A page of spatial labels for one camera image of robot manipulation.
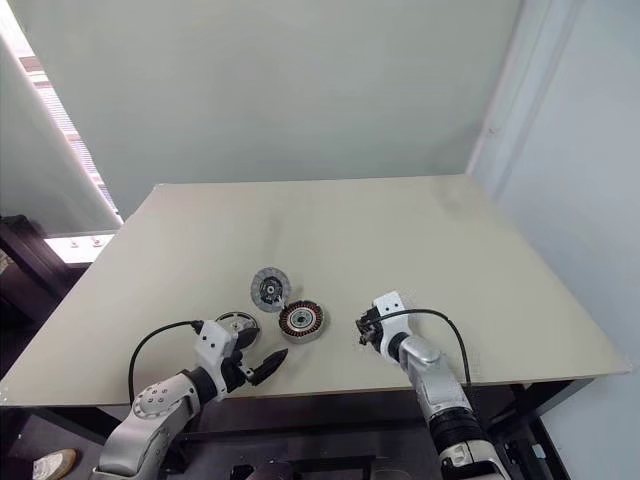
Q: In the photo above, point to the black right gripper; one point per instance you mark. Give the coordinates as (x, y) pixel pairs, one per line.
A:
(372, 327)

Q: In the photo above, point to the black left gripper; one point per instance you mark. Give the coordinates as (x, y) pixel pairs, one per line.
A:
(234, 375)

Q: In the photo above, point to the silver spoked rotor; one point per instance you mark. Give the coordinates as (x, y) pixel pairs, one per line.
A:
(227, 320)

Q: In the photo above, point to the motor housing with copper windings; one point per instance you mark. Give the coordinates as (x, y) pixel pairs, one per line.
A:
(300, 320)

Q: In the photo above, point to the grey round motor lid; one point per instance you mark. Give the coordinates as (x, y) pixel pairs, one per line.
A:
(260, 285)

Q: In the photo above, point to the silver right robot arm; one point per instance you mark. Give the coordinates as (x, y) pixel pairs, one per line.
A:
(430, 380)

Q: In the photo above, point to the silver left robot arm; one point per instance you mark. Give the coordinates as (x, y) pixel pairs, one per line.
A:
(155, 400)

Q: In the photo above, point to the white shoe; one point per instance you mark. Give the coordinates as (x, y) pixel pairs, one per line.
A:
(52, 462)

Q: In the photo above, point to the dark wooden furniture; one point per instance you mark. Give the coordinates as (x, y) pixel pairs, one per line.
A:
(25, 280)

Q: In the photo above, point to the white roller blind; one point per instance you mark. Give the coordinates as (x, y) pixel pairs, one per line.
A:
(30, 175)

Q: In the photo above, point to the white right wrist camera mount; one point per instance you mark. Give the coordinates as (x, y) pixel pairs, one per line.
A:
(389, 304)

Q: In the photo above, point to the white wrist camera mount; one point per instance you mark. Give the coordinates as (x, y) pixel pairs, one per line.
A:
(389, 304)
(212, 342)

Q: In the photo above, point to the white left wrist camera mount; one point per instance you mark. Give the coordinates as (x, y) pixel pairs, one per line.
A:
(212, 342)

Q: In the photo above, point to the dark table frame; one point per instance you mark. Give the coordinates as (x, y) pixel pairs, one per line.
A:
(300, 410)

